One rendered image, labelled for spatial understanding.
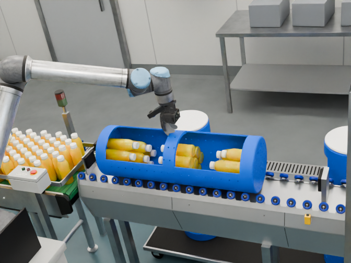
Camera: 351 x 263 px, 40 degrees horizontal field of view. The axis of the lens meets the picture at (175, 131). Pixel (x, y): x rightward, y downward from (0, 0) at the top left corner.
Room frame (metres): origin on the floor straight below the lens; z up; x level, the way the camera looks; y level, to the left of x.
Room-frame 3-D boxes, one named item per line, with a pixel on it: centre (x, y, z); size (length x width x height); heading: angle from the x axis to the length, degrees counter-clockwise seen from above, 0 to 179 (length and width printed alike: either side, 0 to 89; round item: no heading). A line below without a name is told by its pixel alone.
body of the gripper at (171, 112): (2.14, 0.02, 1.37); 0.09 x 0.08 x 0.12; 62
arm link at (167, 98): (2.14, 0.02, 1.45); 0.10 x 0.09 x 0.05; 152
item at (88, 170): (2.40, 0.53, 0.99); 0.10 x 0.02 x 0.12; 152
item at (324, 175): (1.79, -0.65, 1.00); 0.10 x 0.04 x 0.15; 152
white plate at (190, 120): (2.61, -0.08, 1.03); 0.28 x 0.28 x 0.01
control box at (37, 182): (2.24, 0.85, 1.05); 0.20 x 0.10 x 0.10; 62
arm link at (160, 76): (2.14, 0.03, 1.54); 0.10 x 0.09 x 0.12; 103
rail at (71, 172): (2.44, 0.60, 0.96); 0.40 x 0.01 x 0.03; 152
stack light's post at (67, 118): (2.90, 0.70, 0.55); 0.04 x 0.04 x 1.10; 62
